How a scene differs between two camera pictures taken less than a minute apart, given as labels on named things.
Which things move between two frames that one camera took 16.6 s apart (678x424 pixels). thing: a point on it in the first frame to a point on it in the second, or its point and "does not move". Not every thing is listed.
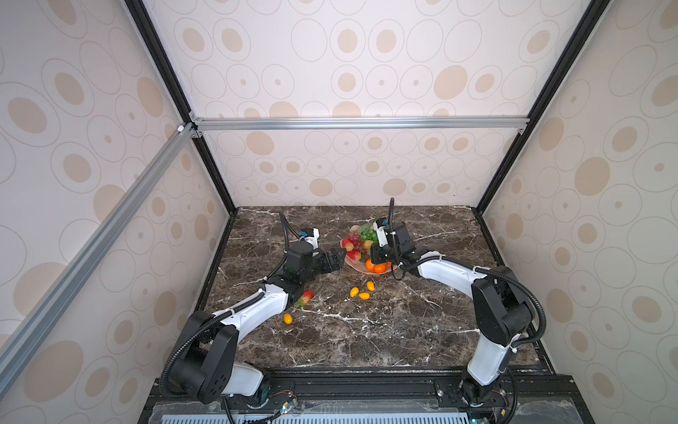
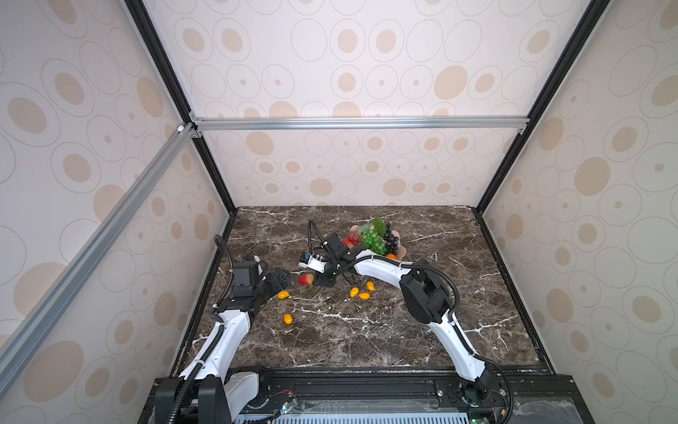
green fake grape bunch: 368,233 does not move
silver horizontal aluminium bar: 357,123 does not move
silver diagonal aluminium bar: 34,325 does not move
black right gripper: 376,256 to 322,280
